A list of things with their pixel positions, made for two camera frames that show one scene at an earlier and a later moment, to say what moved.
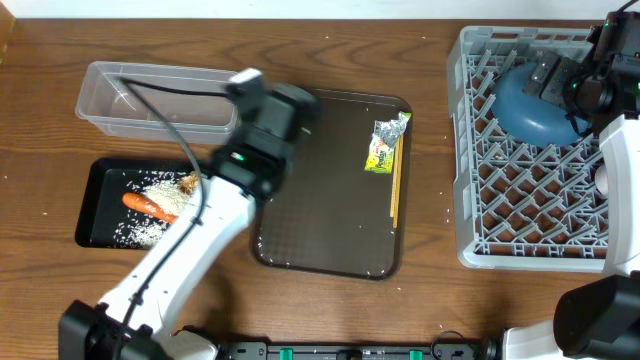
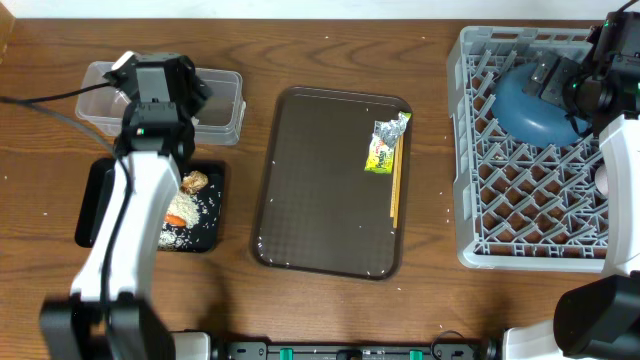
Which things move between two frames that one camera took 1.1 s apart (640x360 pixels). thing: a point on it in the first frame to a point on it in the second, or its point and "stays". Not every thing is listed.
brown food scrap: (189, 182) stays
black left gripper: (240, 132) to (135, 121)
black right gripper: (564, 71) stays
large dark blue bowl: (529, 117) stays
